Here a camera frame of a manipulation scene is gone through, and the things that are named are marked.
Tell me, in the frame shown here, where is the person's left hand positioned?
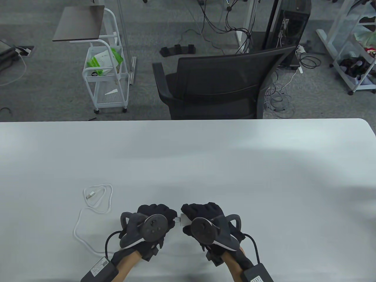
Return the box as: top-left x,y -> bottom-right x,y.
134,204 -> 178,261

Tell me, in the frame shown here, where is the person's right hand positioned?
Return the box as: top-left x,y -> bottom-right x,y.
181,202 -> 244,266

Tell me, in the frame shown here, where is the white USB cable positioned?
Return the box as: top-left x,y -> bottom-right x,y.
73,184 -> 181,254

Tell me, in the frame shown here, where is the person's left forearm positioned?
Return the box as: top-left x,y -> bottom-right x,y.
111,248 -> 141,282

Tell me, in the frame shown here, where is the person's right forearm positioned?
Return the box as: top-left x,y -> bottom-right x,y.
222,247 -> 254,282

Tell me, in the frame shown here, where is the dark grey left hand controller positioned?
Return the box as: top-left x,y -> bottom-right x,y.
120,212 -> 168,249

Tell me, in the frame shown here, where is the dark grey hand controller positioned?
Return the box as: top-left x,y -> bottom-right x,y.
120,212 -> 168,249
190,214 -> 242,251

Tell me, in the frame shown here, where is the dark grey right hand controller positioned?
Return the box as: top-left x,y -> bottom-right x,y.
190,214 -> 242,251

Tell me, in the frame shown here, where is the black right wrist box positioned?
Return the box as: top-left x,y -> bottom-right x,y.
243,263 -> 275,282

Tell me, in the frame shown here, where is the black wrist box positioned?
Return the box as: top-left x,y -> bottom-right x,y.
81,256 -> 119,282
243,263 -> 275,282

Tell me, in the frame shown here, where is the black left wrist box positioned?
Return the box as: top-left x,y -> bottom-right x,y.
81,256 -> 119,282

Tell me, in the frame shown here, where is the black mesh office chair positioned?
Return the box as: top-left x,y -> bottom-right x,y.
152,46 -> 296,120

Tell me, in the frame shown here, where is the black slotted floor stand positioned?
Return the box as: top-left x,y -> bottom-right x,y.
160,44 -> 196,57

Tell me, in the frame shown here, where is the green and white package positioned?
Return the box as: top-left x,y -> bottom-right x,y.
87,47 -> 123,76

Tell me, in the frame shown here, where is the white metal desk leg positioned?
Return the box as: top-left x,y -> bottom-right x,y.
235,0 -> 260,55

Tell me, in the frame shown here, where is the dark brown board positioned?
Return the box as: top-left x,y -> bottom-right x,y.
52,5 -> 105,42

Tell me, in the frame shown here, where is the black computer tower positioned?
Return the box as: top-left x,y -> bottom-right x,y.
261,0 -> 312,69

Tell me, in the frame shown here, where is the black gear on rack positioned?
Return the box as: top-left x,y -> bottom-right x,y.
338,57 -> 373,80

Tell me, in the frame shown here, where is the floor socket box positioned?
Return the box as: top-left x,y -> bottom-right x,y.
15,46 -> 35,58

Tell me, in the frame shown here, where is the white metal rack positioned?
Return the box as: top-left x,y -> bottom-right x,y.
316,0 -> 376,96

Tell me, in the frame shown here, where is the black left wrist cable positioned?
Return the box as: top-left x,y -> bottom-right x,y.
105,231 -> 122,257

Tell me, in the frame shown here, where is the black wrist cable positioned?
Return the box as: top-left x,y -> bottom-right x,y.
105,231 -> 122,257
242,234 -> 260,263

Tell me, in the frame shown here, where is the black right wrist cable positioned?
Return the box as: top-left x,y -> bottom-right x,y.
242,234 -> 260,263

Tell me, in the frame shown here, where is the white wire rolling cart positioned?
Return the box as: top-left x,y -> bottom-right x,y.
82,7 -> 130,114

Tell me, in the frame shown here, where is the tangle of thin floor cables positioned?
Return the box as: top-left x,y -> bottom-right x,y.
264,69 -> 296,118

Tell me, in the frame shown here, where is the coiled black floor cable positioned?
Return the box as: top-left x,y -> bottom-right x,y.
299,54 -> 321,69

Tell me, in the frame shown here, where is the black hanging cable bundle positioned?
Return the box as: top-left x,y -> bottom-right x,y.
200,0 -> 253,38

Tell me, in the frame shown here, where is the long white floor cable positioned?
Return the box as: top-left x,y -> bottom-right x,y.
0,48 -> 27,86

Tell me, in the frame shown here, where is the black metal frame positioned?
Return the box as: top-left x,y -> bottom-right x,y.
0,40 -> 21,72

